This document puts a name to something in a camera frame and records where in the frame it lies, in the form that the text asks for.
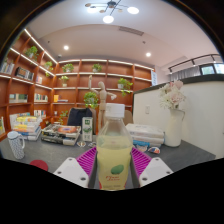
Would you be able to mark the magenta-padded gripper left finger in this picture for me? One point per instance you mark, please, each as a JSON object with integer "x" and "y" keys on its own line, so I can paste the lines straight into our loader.
{"x": 75, "y": 170}

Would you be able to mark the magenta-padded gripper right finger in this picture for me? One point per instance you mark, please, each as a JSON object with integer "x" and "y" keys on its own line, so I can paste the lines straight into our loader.
{"x": 151, "y": 170}

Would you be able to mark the clear bottle with yellow drink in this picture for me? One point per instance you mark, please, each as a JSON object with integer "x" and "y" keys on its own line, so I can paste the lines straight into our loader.
{"x": 114, "y": 150}

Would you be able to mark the flat round red coaster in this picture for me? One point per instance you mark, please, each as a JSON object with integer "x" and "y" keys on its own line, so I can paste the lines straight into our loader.
{"x": 39, "y": 165}

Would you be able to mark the stack of white books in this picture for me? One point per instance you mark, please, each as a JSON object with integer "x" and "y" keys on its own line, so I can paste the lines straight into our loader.
{"x": 146, "y": 131}

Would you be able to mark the stack of dark books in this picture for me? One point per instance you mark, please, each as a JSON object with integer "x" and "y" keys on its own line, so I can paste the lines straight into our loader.
{"x": 61, "y": 133}

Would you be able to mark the white vase with flowers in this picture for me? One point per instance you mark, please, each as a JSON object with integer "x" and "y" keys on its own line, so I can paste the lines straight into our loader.
{"x": 174, "y": 130}

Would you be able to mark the dark office chair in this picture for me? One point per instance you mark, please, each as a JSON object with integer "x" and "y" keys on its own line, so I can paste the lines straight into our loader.
{"x": 76, "y": 116}

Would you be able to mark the tan chair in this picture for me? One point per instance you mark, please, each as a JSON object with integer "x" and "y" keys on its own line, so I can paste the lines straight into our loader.
{"x": 128, "y": 117}

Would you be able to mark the stack of colourful books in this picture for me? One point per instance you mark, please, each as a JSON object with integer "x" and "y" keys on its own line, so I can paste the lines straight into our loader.
{"x": 27, "y": 128}

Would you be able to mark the white patterned mug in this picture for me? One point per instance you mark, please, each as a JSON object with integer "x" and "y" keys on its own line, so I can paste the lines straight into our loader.
{"x": 16, "y": 146}

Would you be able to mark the white partition with dark top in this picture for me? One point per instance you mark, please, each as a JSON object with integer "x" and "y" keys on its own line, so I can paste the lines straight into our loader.
{"x": 203, "y": 113}

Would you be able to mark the wooden artist mannequin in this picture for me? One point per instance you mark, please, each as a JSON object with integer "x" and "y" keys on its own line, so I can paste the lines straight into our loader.
{"x": 102, "y": 96}

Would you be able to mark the wooden shelf unit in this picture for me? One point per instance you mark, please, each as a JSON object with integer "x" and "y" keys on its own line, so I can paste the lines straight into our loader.
{"x": 30, "y": 86}

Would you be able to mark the grey curtain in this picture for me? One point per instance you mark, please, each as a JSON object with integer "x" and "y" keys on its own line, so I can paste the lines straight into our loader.
{"x": 183, "y": 75}

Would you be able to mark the window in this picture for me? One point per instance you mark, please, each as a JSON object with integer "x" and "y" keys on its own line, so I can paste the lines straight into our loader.
{"x": 208, "y": 69}

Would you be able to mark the round recessed ceiling light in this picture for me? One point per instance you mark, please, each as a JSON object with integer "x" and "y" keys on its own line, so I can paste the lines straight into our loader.
{"x": 66, "y": 47}
{"x": 148, "y": 54}

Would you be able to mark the ceiling air vent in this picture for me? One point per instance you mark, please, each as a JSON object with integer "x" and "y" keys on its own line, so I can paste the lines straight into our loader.
{"x": 131, "y": 30}

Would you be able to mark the branched ceiling lamp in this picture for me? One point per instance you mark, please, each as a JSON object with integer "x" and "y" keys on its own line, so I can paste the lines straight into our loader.
{"x": 108, "y": 19}

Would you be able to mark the black track light rail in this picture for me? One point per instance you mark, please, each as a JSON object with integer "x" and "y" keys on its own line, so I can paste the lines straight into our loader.
{"x": 193, "y": 60}

